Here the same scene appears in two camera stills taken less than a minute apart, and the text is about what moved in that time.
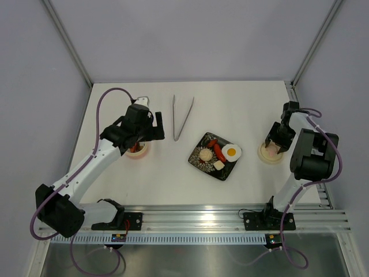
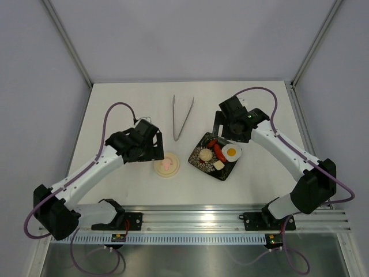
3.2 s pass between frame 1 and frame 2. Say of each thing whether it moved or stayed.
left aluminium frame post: stayed
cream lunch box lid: moved
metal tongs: stayed
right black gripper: moved
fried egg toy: stayed
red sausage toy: stayed
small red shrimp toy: stayed
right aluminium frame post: stayed
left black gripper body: moved
